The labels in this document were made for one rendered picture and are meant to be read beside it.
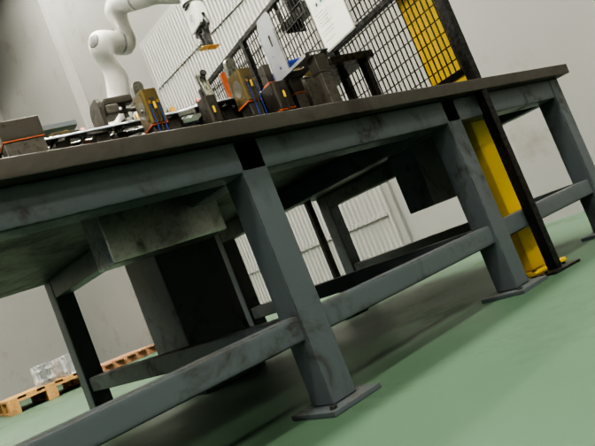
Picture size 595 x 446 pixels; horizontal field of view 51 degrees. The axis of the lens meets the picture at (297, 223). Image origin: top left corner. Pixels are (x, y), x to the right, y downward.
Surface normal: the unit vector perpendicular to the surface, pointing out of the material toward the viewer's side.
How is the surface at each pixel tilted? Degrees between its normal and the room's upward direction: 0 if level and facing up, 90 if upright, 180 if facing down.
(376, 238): 90
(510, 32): 90
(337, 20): 90
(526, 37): 90
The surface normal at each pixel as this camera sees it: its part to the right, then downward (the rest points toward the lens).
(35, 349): 0.59, -0.29
